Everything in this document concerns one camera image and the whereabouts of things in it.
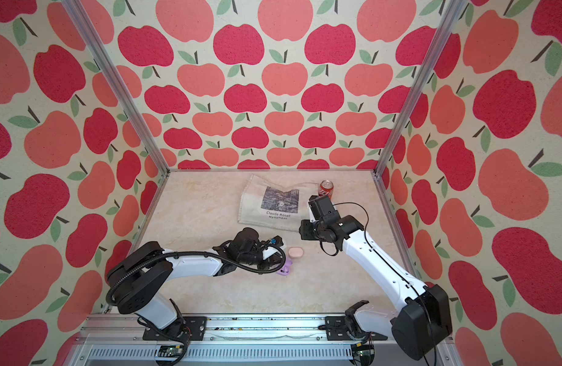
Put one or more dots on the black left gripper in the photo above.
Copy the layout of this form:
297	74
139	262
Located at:
276	249

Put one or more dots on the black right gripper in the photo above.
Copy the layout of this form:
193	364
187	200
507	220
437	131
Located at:
322	210

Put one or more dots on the pink earbud charging case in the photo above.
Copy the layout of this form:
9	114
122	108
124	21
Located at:
296	252

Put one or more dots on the purple earbud charging case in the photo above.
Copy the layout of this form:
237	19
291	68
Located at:
286	269

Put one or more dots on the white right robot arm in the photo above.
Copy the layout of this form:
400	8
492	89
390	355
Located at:
422	317

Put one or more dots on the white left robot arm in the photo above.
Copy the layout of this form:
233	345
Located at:
135	283

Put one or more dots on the red cola can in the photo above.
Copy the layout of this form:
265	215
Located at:
326	188

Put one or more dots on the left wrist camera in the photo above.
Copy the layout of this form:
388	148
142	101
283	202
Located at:
273	247

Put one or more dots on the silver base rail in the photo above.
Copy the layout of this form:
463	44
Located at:
234	339

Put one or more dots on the left aluminium frame post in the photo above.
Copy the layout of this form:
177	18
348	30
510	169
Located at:
86	29

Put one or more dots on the aluminium frame post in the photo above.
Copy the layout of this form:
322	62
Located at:
86	29
425	71

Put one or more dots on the right aluminium frame post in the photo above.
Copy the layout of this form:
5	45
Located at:
425	71

